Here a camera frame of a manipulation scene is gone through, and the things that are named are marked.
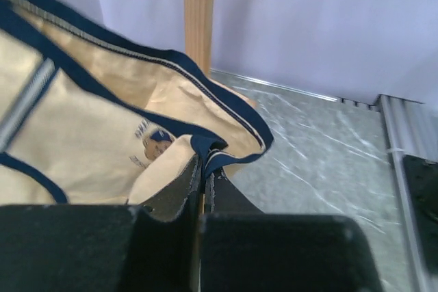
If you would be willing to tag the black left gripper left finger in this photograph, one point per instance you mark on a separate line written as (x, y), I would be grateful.
(179, 198)

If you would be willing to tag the beige underwear navy trim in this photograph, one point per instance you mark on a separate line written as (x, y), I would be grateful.
(88, 117)

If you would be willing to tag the aluminium mounting rail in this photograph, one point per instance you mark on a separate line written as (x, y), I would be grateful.
(337, 156)

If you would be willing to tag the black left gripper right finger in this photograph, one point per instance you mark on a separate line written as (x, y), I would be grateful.
(222, 196)

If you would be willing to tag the wooden hanger rack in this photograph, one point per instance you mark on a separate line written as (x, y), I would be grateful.
(198, 23)

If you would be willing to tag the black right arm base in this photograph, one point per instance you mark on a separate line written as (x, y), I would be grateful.
(422, 184)

